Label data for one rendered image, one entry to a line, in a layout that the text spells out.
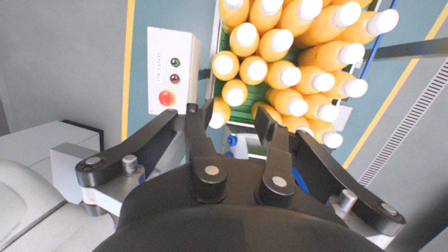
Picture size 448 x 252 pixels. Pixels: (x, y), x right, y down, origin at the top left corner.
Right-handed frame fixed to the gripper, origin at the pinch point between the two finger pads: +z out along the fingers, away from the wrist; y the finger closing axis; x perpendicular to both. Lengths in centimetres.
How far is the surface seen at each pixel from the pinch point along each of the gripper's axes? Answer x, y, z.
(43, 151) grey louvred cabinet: -77, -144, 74
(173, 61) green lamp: 5.4, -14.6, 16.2
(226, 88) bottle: 1.3, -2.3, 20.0
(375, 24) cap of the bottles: 18.6, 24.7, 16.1
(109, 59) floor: -2, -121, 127
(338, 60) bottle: 11.4, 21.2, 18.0
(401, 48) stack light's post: 20, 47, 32
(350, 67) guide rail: 12.2, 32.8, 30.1
